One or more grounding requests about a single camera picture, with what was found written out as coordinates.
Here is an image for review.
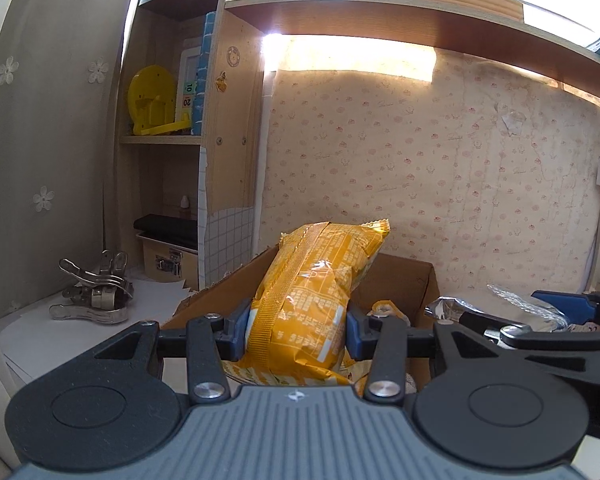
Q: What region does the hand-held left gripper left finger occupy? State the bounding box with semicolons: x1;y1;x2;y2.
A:
92;299;254;404

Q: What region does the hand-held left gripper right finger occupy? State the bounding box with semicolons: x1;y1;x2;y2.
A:
347;302;511;404

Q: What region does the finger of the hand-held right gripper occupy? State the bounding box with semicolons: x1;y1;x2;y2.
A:
457;312;600;386
531;290;600;331

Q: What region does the yellow snack packet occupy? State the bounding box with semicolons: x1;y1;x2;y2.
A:
371;300;410;328
222;357;371;397
240;219;392;386

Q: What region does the brown cardboard box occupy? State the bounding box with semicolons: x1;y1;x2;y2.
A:
161;245;441;396

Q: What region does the silver foil packet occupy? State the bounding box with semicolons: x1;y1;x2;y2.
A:
424;284;568;333

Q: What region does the white grid desktop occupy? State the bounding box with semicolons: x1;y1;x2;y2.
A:
0;267;201;396

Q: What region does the beige case with latch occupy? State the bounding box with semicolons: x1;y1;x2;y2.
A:
136;232;201;289

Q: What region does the black pouch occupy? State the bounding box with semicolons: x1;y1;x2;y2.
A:
133;213;201;253

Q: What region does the metal spring clip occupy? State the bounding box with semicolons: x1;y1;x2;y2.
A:
49;300;131;326
59;249;134;307

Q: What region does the wooden shelf unit with stickers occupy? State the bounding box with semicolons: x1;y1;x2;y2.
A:
115;0;266;291

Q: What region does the clear tape piece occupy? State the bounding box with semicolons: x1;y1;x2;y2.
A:
497;102;527;137

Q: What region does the yellow plastic toy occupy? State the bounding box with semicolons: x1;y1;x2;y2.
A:
126;65;191;137

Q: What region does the white number board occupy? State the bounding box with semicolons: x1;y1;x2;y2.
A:
176;46;204;137

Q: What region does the blue patterned book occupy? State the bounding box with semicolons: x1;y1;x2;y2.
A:
192;10;217;137

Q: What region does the beige flowered curtain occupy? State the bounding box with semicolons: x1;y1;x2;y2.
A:
0;0;148;466

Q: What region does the wooden overhead shelf board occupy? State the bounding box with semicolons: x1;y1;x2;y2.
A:
224;0;600;111

